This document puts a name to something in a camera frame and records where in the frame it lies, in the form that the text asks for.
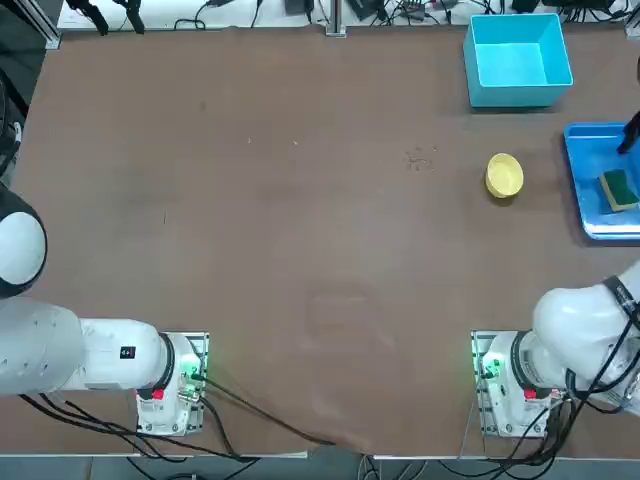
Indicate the green and yellow sponge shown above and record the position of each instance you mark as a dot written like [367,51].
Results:
[620,190]

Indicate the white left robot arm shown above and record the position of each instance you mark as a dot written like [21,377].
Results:
[50,350]

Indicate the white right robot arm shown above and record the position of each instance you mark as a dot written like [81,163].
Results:
[565,340]

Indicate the dark blue tray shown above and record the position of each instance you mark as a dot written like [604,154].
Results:
[582,165]

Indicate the yellow bowl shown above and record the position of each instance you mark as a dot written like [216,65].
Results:
[504,175]

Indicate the light blue plastic bin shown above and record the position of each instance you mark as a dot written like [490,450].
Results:
[510,65]

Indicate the aluminium frame profile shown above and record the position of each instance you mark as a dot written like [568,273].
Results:
[45,27]

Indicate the aluminium profile post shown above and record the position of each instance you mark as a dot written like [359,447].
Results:
[336,20]

